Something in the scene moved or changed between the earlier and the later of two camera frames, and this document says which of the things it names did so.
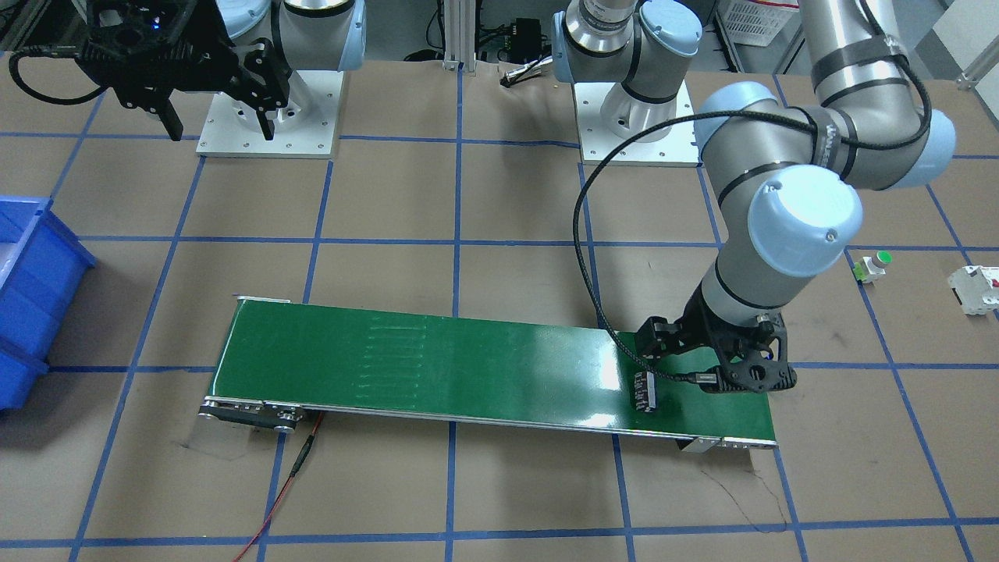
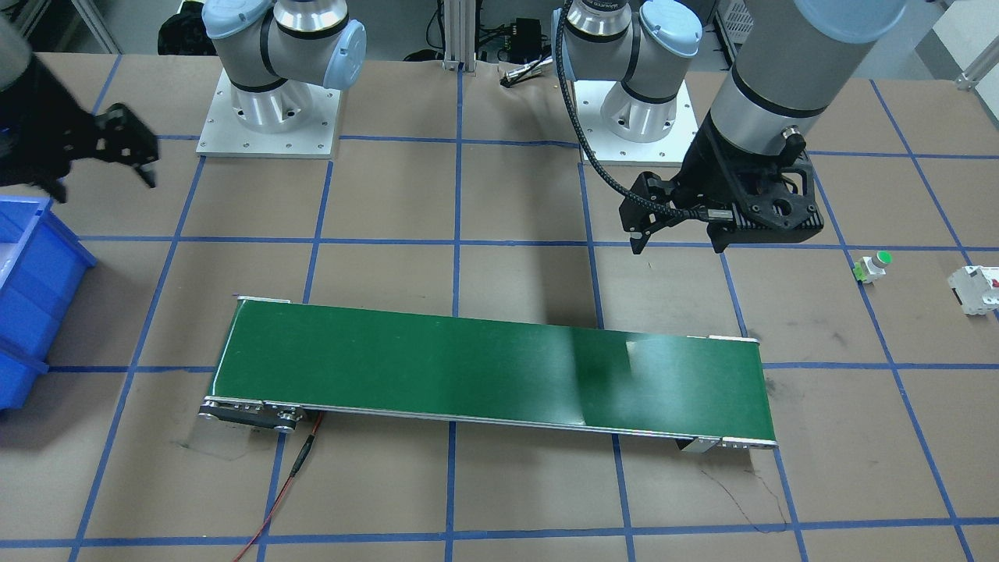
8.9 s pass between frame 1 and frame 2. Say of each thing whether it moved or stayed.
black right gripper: moved
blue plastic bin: stayed
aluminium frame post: stayed
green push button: stayed
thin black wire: stayed
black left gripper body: moved
